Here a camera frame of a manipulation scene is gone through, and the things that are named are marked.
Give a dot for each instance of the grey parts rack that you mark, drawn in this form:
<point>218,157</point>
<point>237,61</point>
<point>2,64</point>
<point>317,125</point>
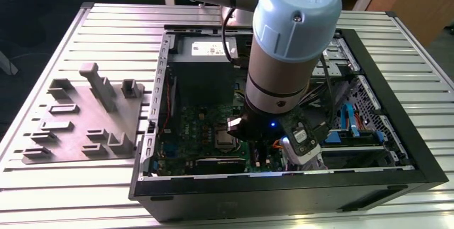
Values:
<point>88,112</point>

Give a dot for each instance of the blue board connector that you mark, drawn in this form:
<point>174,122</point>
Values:
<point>170,150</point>

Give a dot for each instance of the grey power supply unit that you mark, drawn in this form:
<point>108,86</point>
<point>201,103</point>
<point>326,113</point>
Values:
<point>198,80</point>

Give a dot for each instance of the green motherboard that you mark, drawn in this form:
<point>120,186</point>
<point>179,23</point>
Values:
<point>187,146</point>

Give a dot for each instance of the metal disk bay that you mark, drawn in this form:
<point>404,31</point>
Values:
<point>354,149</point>

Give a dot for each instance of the brown wooden cabinet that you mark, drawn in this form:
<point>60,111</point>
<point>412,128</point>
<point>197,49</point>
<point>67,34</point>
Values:
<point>418,0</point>

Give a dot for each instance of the blue disk carrier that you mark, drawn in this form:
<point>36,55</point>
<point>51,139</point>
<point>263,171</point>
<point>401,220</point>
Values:
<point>341,138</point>

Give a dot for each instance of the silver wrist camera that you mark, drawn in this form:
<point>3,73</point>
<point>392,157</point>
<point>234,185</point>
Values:
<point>299,136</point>

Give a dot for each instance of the black PC case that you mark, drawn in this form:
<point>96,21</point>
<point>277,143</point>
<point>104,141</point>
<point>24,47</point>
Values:
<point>283,199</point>

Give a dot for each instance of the silver CPU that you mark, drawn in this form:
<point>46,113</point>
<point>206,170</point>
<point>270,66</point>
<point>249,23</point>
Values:
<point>222,140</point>

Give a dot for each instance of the black graphics card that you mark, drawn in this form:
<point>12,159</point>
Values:
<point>219,166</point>

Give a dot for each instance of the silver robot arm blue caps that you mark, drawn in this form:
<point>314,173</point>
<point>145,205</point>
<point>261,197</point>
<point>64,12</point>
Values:
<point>283,67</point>

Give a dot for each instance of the metal drive cage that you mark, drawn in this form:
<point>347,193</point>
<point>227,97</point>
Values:
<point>337,67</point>

